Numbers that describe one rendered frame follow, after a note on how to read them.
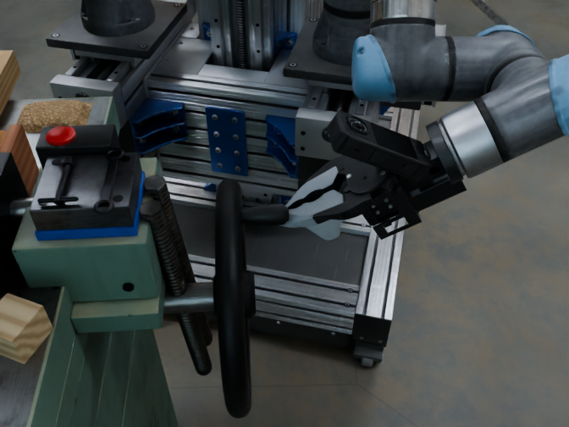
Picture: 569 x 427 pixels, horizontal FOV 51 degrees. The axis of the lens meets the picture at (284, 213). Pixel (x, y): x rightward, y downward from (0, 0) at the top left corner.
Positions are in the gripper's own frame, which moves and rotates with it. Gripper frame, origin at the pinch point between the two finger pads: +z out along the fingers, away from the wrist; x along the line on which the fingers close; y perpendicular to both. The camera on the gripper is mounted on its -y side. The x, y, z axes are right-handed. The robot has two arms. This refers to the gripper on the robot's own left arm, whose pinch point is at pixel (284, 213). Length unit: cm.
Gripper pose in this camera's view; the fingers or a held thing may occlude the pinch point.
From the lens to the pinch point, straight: 70.0
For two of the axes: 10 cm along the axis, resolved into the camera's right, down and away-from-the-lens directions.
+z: -8.6, 4.1, 3.1
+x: -0.8, -7.0, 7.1
